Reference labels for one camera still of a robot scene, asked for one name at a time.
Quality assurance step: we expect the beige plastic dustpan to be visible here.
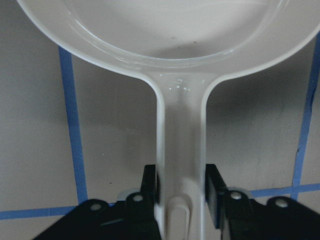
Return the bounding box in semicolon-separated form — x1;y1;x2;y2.
19;0;320;240

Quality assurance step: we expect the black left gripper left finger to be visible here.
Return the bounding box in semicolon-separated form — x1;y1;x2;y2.
125;164;162;240

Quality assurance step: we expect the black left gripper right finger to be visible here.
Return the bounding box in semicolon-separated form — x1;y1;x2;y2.
205;164;253;240

